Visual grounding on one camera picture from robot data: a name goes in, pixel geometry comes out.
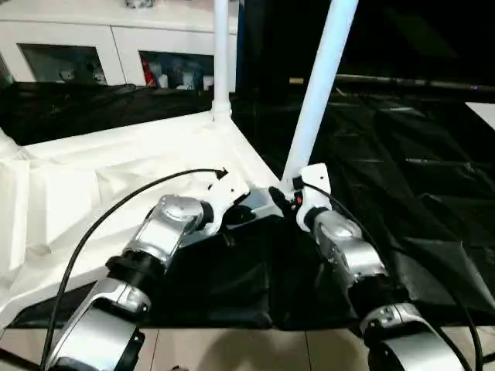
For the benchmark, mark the white plastic table leg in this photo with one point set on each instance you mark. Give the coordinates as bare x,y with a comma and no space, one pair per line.
5,141
221,58
321,89

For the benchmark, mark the white plastic table top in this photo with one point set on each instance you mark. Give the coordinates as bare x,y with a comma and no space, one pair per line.
96,166

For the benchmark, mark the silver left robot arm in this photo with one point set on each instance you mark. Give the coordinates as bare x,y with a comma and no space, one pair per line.
147,239

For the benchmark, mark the black table mat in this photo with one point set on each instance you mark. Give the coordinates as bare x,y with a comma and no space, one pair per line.
406,193

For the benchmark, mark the dark metal rod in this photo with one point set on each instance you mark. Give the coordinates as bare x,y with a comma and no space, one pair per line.
406,82

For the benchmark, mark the black backdrop cloth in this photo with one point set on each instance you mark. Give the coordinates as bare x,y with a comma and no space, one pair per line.
406,38

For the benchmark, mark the white flat board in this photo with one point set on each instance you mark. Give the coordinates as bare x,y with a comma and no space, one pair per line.
483,116

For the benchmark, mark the white glass-door cabinet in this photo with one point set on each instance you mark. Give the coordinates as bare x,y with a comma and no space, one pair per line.
96,35

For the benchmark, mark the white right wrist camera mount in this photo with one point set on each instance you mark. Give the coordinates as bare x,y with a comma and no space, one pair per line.
315,181

